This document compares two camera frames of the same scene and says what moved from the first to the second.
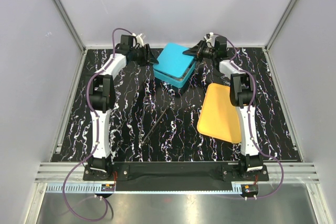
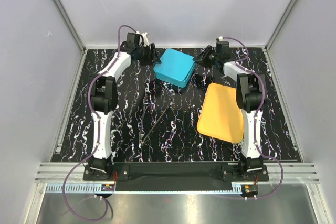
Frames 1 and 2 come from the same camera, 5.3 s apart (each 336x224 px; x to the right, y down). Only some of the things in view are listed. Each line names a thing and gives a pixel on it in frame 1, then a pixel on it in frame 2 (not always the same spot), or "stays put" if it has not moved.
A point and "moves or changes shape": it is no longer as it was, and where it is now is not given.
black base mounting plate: (177, 177) stays put
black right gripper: (196, 51) -> (202, 57)
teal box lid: (172, 61) moves or changes shape
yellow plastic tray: (218, 118) stays put
